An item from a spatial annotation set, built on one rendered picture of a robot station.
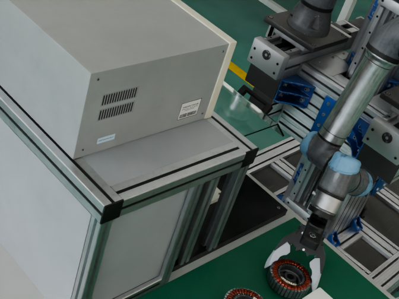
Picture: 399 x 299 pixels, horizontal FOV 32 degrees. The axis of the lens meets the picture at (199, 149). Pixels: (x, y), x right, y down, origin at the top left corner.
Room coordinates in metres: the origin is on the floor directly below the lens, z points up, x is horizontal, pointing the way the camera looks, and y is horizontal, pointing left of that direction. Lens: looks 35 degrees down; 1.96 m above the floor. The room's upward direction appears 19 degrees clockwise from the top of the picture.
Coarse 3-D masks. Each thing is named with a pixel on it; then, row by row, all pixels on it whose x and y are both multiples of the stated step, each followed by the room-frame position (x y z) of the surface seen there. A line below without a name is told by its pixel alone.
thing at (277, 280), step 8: (272, 264) 1.32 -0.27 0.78; (280, 264) 1.33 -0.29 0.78; (288, 264) 1.34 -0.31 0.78; (296, 264) 1.35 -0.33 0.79; (272, 272) 1.29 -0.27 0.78; (280, 272) 1.32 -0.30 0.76; (288, 272) 1.32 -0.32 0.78; (296, 272) 1.33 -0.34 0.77; (304, 272) 1.33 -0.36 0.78; (272, 280) 1.27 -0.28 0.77; (280, 280) 1.27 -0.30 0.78; (288, 280) 1.29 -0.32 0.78; (304, 280) 1.30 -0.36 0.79; (280, 288) 1.25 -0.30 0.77; (288, 288) 1.25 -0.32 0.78; (296, 288) 1.26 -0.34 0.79; (304, 288) 1.27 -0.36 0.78; (288, 296) 1.25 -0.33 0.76; (296, 296) 1.26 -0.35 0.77
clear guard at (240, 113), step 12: (228, 84) 1.63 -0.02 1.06; (228, 96) 1.57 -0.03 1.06; (240, 96) 1.59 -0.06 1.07; (216, 108) 1.49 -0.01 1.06; (228, 108) 1.51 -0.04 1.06; (240, 108) 1.53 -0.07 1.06; (252, 108) 1.55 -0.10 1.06; (228, 120) 1.45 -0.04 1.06; (240, 120) 1.47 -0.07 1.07; (252, 120) 1.49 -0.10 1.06; (264, 120) 1.51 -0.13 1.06; (240, 132) 1.42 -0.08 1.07; (252, 132) 1.44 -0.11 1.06
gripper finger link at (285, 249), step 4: (284, 244) 1.35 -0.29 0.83; (288, 244) 1.35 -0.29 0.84; (280, 248) 1.35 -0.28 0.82; (284, 248) 1.35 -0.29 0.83; (288, 248) 1.35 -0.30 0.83; (272, 252) 1.34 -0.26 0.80; (276, 252) 1.34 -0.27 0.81; (280, 252) 1.34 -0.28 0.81; (284, 252) 1.34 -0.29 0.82; (288, 252) 1.34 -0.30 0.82; (272, 256) 1.33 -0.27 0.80; (276, 256) 1.33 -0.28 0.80; (280, 256) 1.33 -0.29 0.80; (268, 260) 1.33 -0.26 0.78; (272, 260) 1.33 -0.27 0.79; (276, 260) 1.33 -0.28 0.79; (268, 264) 1.32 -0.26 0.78
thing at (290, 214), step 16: (288, 208) 1.61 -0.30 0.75; (272, 224) 1.52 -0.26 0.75; (304, 224) 1.57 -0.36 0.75; (240, 240) 1.41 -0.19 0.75; (0, 256) 1.08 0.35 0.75; (208, 256) 1.31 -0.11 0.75; (0, 272) 1.04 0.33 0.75; (16, 272) 1.05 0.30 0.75; (176, 272) 1.22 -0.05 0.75; (0, 288) 0.99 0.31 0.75; (16, 288) 1.01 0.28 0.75; (32, 288) 1.02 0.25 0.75
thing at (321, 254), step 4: (320, 248) 1.35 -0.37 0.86; (320, 252) 1.34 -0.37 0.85; (324, 252) 1.34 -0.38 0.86; (316, 256) 1.34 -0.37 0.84; (320, 256) 1.34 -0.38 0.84; (324, 256) 1.34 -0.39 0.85; (320, 260) 1.33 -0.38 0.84; (324, 260) 1.33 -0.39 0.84; (320, 264) 1.33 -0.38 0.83; (320, 268) 1.32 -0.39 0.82; (320, 272) 1.32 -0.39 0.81
